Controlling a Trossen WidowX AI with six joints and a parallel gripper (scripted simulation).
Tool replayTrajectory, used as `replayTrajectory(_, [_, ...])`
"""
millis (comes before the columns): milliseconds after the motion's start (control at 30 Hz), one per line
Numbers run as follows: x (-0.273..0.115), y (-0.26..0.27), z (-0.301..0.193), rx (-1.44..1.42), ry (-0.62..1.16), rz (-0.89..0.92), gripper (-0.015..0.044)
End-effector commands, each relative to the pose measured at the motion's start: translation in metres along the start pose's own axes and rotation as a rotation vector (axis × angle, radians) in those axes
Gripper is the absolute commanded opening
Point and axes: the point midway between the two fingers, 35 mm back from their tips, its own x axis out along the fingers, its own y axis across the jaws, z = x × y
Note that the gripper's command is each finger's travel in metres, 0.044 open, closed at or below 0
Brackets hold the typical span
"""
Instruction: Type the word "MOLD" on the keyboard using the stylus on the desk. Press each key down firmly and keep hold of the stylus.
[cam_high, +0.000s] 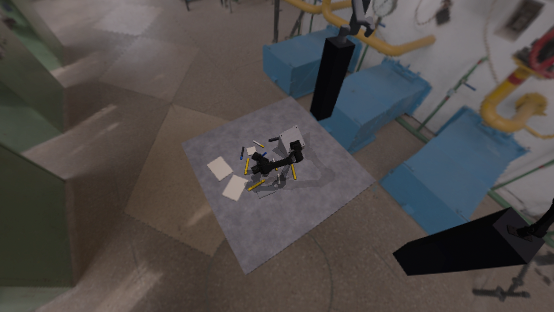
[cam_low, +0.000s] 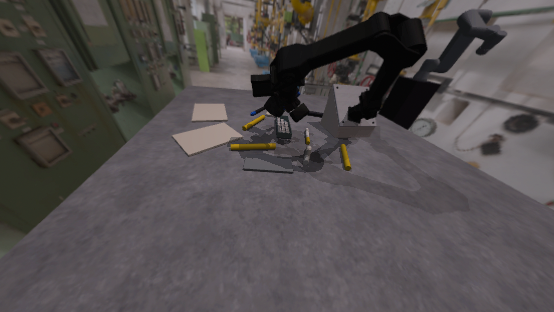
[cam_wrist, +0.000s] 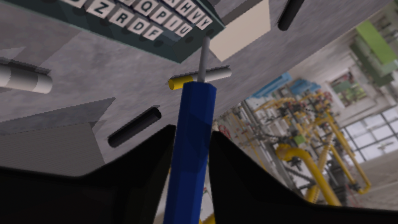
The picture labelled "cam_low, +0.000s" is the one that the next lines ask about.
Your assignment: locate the white cylinder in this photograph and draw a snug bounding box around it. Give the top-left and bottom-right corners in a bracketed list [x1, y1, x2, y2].
[303, 146, 312, 165]

